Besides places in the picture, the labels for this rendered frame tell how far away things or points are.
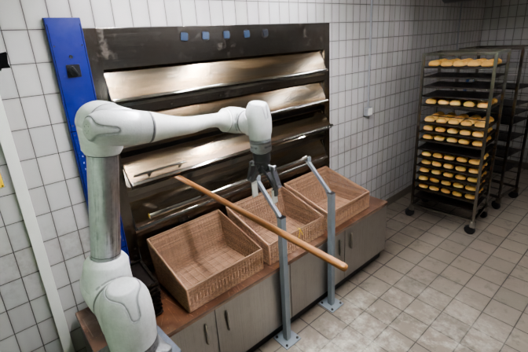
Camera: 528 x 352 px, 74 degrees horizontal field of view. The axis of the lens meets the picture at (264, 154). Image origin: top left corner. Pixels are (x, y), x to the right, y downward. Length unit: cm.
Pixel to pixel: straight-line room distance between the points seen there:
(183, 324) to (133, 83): 135
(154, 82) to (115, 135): 114
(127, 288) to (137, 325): 12
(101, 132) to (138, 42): 115
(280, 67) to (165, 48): 93
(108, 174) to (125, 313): 44
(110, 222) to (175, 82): 115
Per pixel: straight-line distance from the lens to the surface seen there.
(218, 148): 243
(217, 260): 250
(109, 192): 129
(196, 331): 220
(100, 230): 134
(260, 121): 137
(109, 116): 109
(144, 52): 217
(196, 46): 232
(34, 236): 218
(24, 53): 202
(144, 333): 130
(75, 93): 203
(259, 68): 262
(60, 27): 203
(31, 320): 242
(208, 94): 237
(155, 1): 223
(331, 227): 259
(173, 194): 239
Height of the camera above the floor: 199
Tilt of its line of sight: 18 degrees down
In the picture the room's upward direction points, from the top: 4 degrees counter-clockwise
